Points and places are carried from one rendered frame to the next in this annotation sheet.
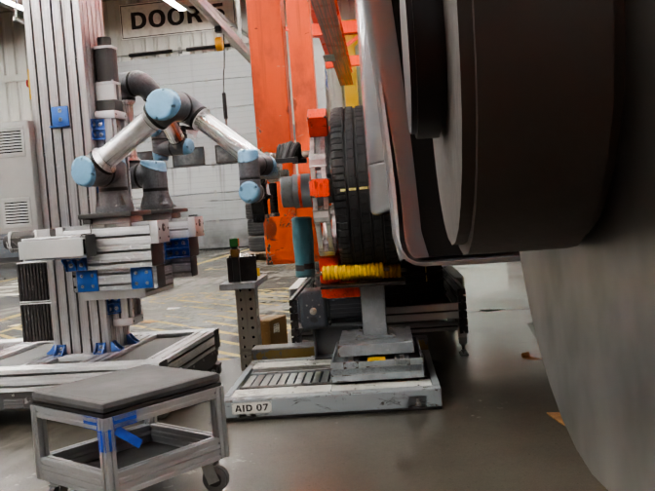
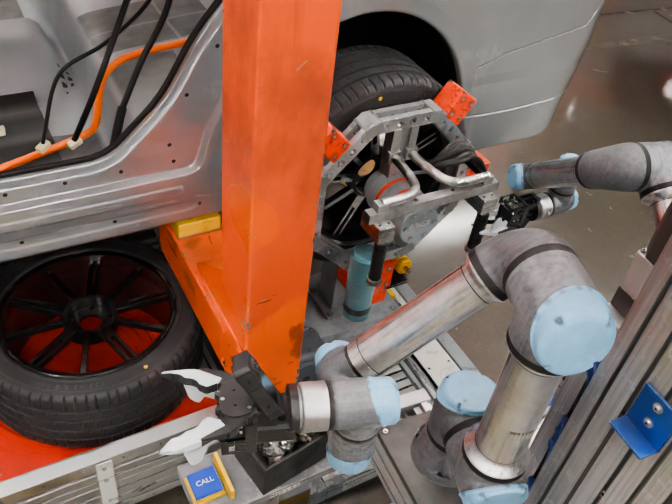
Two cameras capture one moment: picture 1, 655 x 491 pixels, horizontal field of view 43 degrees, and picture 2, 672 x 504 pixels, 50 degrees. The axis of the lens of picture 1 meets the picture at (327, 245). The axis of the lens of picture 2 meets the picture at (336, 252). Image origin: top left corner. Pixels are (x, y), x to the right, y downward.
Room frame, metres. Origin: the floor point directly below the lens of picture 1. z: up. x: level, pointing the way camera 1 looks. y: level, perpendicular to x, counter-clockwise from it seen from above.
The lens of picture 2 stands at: (4.65, 1.28, 2.10)
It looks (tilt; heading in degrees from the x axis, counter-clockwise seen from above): 42 degrees down; 232
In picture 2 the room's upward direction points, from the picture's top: 8 degrees clockwise
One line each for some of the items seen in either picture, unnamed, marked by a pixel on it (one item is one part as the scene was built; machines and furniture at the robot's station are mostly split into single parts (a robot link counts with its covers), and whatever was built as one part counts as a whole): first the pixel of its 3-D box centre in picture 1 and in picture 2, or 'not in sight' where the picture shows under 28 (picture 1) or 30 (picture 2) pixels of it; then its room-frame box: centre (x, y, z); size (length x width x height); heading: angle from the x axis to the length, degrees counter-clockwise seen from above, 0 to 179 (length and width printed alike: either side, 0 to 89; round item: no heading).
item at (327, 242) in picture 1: (324, 189); (386, 190); (3.49, 0.00, 0.85); 0.54 x 0.07 x 0.54; 176
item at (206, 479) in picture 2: not in sight; (204, 483); (4.27, 0.41, 0.47); 0.07 x 0.07 x 0.02; 86
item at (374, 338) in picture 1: (373, 313); (339, 280); (3.48, -0.17, 0.32); 0.40 x 0.30 x 0.28; 176
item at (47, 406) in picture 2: (378, 277); (93, 334); (4.34, -0.25, 0.39); 0.66 x 0.66 x 0.24
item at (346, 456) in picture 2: (163, 149); (350, 430); (4.18, 0.78, 1.12); 0.11 x 0.08 x 0.11; 67
